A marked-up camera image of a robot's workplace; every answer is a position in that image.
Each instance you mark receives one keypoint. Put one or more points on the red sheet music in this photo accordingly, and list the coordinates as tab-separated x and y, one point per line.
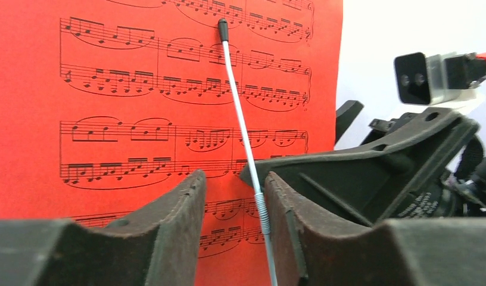
106	105

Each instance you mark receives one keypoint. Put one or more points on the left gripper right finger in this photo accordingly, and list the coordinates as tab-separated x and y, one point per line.
313	246

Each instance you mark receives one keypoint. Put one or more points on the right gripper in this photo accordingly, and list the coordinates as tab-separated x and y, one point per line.
399	171

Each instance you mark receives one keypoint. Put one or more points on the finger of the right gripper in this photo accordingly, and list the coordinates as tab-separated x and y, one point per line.
345	116

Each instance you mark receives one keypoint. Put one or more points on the grey tripod music stand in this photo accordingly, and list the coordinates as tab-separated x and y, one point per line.
223	29

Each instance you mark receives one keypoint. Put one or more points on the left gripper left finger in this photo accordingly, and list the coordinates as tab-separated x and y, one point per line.
154	245

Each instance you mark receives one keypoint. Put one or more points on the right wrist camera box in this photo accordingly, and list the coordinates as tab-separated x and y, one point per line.
435	79

